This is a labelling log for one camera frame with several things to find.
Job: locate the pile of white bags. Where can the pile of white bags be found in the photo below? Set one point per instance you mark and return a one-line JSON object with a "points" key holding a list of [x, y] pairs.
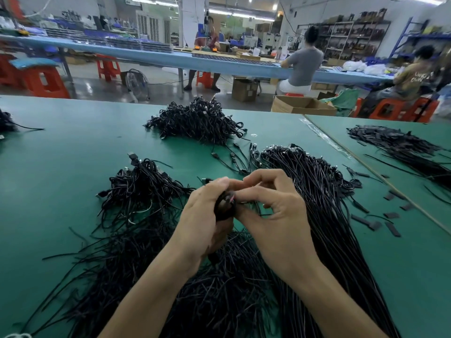
{"points": [[365, 66]]}

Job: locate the person's left forearm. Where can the person's left forearm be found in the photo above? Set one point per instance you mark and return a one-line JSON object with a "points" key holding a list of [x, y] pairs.
{"points": [[144, 302]]}

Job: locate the blue metal rack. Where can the blue metal rack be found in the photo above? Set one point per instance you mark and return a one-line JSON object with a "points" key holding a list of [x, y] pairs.
{"points": [[419, 38]]}

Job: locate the white pillar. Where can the white pillar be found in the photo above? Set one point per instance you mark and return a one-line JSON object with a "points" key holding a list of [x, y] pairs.
{"points": [[192, 19]]}

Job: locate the red stool with blue seat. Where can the red stool with blue seat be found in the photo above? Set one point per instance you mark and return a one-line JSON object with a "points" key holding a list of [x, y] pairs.
{"points": [[41, 79]]}

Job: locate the long blue workbench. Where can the long blue workbench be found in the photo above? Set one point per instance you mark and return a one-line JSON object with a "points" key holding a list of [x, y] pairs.
{"points": [[184, 61]]}

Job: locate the person's left hand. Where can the person's left hand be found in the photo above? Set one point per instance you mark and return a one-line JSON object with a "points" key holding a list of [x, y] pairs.
{"points": [[197, 225]]}

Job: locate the grey floor fan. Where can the grey floor fan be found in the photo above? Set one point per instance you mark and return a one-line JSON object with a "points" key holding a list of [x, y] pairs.
{"points": [[135, 86]]}

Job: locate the scattered dark tie pieces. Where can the scattered dark tie pieces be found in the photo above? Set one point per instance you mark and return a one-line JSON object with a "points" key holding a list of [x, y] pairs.
{"points": [[392, 228]]}

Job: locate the green bag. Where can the green bag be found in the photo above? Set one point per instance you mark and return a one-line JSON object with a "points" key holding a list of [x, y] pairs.
{"points": [[344, 102]]}

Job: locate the red plastic stool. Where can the red plastic stool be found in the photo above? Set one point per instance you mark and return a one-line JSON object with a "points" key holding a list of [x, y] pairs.
{"points": [[7, 70], [107, 68], [204, 79], [389, 110]]}

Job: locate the small cardboard box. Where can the small cardboard box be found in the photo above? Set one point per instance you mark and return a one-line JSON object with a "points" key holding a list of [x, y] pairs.
{"points": [[245, 90]]}

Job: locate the metal storage shelf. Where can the metal storage shelf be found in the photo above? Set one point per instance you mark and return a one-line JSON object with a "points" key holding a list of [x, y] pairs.
{"points": [[349, 37]]}

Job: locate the open cardboard box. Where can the open cardboard box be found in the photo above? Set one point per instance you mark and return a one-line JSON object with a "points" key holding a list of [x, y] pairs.
{"points": [[304, 106]]}

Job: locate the person's right hand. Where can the person's right hand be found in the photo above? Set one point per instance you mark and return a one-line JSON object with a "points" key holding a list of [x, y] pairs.
{"points": [[282, 225]]}

